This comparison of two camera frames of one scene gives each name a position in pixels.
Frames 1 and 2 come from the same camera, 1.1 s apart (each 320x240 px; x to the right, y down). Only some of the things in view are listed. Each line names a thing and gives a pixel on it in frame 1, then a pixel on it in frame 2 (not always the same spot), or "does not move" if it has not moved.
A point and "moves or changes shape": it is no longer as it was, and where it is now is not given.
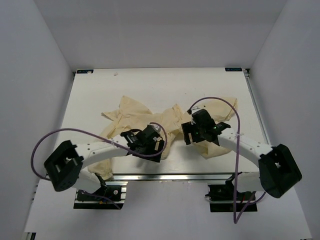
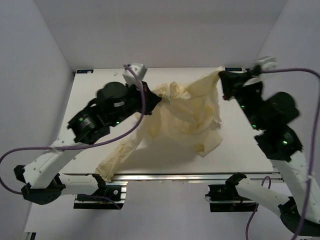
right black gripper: (187, 128) → (227, 79)
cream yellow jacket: (201, 128) moves or changes shape
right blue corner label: (233, 69) does not move
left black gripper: (159, 147) → (153, 99)
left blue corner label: (85, 71) does not move
